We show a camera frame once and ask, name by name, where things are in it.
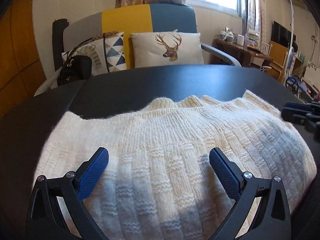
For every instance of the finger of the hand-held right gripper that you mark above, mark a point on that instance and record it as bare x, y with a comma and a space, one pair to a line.
292, 115
300, 106

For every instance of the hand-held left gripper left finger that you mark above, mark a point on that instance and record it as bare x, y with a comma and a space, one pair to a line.
93, 177

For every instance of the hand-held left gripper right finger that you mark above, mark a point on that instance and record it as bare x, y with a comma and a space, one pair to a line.
225, 177

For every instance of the cream knit sweater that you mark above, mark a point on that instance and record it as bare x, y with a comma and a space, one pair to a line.
170, 140

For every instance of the wooden chair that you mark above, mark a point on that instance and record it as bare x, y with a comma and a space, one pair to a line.
276, 55

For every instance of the black television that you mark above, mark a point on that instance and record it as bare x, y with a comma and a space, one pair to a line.
282, 33

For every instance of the wooden side desk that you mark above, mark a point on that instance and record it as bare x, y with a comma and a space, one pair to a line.
240, 52

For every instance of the white canister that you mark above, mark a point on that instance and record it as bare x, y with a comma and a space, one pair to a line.
240, 40

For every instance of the white arc floor lamp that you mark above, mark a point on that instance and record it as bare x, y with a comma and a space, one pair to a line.
292, 17

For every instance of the black handbag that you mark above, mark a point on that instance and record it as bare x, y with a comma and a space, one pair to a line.
75, 70

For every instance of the triangle print cushion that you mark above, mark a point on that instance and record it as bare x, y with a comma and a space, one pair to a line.
112, 52

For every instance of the dark rolled mat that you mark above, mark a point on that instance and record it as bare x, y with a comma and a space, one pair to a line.
58, 45

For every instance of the deer print cushion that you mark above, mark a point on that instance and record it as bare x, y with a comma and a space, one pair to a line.
147, 50

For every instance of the wooden wardrobe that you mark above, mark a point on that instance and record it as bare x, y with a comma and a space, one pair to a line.
20, 55

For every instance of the grey yellow blue sofa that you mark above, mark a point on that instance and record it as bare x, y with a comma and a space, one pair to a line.
125, 17

